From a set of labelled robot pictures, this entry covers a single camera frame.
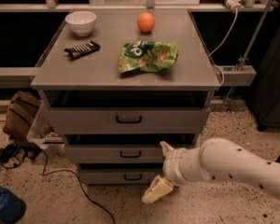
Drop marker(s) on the metal stand pole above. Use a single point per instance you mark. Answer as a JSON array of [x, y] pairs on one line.
[[237, 69]]

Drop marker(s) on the clear plastic bin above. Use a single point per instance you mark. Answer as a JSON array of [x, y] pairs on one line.
[[41, 132]]

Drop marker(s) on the orange fruit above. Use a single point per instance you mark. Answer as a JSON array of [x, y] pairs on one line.
[[146, 22]]

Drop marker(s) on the grey drawer cabinet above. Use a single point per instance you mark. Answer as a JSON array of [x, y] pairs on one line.
[[94, 81]]

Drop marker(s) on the dark chocolate bar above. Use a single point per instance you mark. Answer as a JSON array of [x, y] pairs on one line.
[[83, 50]]

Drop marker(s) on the dark cabinet at right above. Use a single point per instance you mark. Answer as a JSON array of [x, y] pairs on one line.
[[265, 93]]

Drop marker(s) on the blue jug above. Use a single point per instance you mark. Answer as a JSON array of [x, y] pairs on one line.
[[12, 208]]

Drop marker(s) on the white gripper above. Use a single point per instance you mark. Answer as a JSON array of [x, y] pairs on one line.
[[170, 168]]

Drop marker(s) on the white bowl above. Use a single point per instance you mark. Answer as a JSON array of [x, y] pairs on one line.
[[81, 23]]

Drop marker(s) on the grey top drawer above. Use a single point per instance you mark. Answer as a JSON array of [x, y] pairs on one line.
[[127, 120]]

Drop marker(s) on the grey drawer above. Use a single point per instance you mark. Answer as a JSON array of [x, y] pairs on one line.
[[118, 176], [127, 120], [115, 154]]

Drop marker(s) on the brown backpack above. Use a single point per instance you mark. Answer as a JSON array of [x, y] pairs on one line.
[[20, 116]]

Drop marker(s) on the green chip bag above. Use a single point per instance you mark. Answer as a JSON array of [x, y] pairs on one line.
[[147, 56]]

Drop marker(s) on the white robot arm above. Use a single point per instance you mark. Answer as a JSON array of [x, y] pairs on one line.
[[215, 160]]

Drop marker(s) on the grey bottom drawer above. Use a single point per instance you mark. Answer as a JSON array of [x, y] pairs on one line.
[[118, 176]]

